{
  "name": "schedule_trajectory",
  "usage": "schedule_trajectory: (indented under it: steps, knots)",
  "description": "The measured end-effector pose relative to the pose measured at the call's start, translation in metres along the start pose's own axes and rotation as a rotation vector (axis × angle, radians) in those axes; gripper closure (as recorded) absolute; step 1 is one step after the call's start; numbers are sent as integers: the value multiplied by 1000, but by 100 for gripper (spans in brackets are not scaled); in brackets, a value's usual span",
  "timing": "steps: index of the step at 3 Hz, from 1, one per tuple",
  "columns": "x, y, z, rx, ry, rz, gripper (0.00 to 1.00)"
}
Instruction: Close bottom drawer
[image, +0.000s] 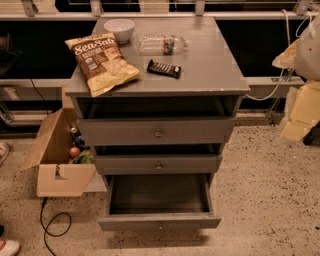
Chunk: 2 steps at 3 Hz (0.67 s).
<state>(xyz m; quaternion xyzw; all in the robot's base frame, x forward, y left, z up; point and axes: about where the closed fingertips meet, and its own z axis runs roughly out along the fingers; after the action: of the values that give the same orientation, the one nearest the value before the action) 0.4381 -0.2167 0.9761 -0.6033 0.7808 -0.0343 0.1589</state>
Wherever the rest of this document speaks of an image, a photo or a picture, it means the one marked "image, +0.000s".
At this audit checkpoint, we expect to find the open cardboard box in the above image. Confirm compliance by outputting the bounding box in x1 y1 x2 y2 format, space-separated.
21 84 107 197

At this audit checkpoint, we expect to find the dark chocolate bar wrapper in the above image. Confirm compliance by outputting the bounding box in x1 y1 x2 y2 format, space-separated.
147 60 181 79

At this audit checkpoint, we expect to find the metal railing frame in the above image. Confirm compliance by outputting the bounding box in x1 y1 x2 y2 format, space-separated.
1 0 319 90

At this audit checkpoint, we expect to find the black floor cable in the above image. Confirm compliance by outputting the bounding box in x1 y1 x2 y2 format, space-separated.
39 197 73 256

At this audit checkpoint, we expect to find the green snack packet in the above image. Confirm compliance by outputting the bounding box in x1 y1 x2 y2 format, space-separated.
71 150 94 164

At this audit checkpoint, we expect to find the grey top drawer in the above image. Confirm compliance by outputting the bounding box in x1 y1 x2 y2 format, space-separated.
77 96 234 146

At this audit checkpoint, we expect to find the dark soda can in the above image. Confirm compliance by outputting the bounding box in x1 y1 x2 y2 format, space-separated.
70 127 81 138

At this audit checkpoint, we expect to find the white red sneaker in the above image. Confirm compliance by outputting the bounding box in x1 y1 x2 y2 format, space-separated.
0 238 20 256

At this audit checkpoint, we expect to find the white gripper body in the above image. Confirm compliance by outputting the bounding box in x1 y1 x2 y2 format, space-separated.
290 82 320 129

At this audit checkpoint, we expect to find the grey bottom drawer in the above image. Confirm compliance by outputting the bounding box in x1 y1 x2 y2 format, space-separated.
98 174 221 231

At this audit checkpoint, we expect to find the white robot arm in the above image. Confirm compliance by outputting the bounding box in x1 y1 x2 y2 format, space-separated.
272 15 320 143

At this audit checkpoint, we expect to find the grey drawer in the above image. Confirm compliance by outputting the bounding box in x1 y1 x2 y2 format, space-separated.
77 96 234 146
95 144 222 175
98 174 221 231

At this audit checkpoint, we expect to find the grey middle drawer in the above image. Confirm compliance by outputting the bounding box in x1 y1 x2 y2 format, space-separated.
95 144 222 175

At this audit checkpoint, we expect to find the white bowl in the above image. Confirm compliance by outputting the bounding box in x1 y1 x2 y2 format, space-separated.
103 18 135 44

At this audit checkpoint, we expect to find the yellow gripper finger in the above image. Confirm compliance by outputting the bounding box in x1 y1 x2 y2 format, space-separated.
272 40 299 69
280 122 310 142

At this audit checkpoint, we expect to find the sea salt chips bag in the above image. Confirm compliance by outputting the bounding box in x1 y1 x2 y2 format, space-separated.
65 33 141 97

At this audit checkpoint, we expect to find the grey wooden drawer cabinet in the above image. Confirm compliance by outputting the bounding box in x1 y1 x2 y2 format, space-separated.
65 16 251 183

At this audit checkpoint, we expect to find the white hanging cable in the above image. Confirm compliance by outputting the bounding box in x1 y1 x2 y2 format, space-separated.
245 8 315 102

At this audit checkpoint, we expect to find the red apple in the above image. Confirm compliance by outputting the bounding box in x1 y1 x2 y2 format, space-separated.
69 147 81 158

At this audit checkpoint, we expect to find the clear plastic water bottle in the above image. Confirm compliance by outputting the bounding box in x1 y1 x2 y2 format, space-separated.
137 34 189 56

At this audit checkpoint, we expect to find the shoe at left edge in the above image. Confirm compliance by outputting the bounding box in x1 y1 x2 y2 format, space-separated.
0 142 9 165

